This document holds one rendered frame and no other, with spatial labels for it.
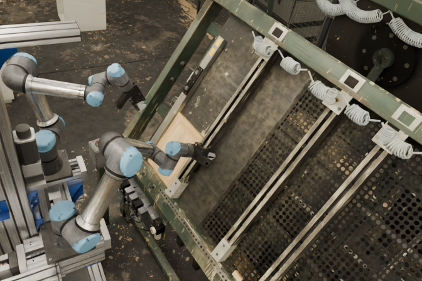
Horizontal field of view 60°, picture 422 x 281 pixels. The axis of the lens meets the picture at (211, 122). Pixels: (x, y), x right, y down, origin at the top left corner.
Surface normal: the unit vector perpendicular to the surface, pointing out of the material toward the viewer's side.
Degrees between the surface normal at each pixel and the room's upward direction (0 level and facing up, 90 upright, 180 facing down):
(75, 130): 0
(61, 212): 8
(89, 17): 90
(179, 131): 58
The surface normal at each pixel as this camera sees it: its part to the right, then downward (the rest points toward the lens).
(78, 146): 0.15, -0.76
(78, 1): 0.46, 0.62
